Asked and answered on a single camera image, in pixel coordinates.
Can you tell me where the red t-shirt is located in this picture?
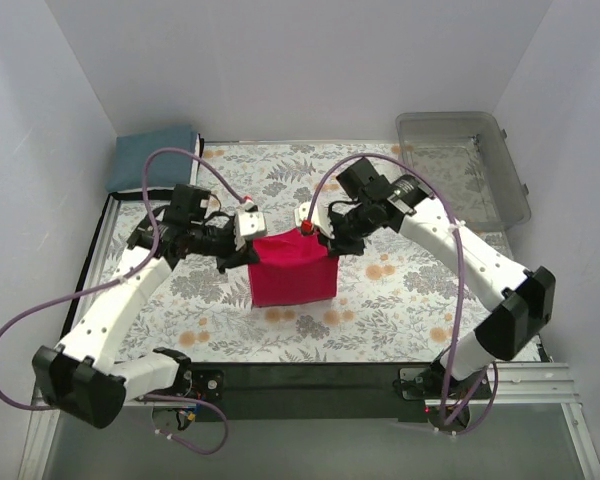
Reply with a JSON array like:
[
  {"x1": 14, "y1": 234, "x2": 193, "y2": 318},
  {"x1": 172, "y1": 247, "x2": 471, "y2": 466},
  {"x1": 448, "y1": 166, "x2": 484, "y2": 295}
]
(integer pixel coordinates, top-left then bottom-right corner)
[{"x1": 248, "y1": 229, "x2": 339, "y2": 307}]

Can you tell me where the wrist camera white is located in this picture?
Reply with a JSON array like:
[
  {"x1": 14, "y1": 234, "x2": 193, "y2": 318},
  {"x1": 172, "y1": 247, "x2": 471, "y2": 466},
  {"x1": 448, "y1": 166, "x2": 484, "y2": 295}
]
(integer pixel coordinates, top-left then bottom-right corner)
[
  {"x1": 234, "y1": 198, "x2": 267, "y2": 250},
  {"x1": 293, "y1": 202, "x2": 335, "y2": 239}
]

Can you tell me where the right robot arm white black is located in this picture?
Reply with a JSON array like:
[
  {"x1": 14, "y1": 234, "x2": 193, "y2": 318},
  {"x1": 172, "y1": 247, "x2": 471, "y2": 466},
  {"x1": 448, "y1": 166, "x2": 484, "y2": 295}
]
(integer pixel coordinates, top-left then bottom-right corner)
[{"x1": 307, "y1": 153, "x2": 556, "y2": 398}]

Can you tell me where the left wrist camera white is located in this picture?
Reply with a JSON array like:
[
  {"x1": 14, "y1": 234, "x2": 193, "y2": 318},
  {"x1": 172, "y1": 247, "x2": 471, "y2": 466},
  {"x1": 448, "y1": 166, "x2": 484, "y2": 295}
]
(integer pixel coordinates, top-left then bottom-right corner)
[{"x1": 234, "y1": 198, "x2": 267, "y2": 250}]

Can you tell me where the aluminium frame rail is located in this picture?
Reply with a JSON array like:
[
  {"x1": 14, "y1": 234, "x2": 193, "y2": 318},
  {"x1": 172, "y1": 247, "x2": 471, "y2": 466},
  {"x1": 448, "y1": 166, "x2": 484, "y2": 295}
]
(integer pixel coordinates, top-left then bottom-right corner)
[{"x1": 19, "y1": 363, "x2": 600, "y2": 479}]

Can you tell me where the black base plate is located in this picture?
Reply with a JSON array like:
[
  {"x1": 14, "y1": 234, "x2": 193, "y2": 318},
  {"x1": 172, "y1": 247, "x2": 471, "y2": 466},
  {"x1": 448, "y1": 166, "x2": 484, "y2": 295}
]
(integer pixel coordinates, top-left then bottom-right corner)
[{"x1": 134, "y1": 362, "x2": 494, "y2": 424}]

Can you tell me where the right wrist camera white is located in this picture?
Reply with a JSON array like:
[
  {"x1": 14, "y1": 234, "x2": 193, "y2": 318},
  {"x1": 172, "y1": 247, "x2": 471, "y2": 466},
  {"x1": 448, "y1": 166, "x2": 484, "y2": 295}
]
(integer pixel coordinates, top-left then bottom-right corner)
[{"x1": 293, "y1": 202, "x2": 335, "y2": 239}]

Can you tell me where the floral patterned table mat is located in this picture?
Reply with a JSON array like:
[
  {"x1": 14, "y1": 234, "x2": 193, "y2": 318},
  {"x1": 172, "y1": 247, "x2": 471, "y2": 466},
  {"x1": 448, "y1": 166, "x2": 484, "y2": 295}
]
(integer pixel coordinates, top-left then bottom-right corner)
[{"x1": 79, "y1": 142, "x2": 539, "y2": 365}]

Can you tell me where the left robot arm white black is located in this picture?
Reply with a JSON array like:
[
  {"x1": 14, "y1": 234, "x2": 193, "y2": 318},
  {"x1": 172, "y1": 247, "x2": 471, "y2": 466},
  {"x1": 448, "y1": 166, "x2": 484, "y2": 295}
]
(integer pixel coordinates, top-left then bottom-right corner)
[{"x1": 32, "y1": 185, "x2": 267, "y2": 429}]

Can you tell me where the clear plastic bin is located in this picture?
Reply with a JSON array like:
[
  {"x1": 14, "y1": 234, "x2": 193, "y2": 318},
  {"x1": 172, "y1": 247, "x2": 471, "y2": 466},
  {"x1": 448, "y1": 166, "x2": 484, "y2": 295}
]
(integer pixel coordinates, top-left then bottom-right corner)
[{"x1": 396, "y1": 111, "x2": 531, "y2": 232}]

